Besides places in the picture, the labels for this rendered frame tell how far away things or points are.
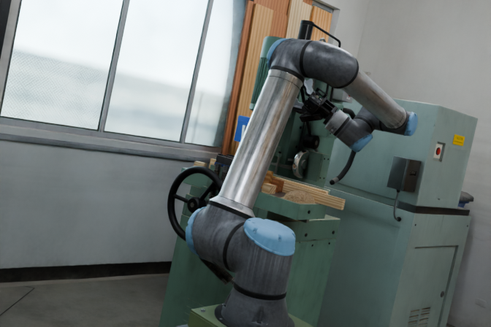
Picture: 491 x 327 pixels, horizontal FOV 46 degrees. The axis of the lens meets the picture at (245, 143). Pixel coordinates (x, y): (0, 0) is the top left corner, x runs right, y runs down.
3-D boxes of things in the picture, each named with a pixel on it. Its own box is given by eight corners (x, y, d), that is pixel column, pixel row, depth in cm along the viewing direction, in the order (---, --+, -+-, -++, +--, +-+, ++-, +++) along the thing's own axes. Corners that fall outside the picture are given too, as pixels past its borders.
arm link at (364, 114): (394, 119, 227) (378, 139, 221) (367, 114, 234) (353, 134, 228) (389, 101, 221) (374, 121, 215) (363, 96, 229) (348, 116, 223)
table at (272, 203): (162, 180, 236) (165, 166, 235) (210, 182, 260) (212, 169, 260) (283, 221, 200) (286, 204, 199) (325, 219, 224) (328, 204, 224)
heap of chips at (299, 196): (279, 197, 214) (280, 187, 213) (298, 197, 225) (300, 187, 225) (299, 203, 208) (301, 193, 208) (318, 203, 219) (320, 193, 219)
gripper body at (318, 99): (316, 85, 219) (341, 105, 218) (307, 97, 227) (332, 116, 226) (306, 97, 215) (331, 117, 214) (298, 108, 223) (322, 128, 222)
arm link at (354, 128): (367, 141, 226) (354, 158, 221) (342, 122, 227) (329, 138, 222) (378, 131, 218) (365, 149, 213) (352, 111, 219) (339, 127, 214)
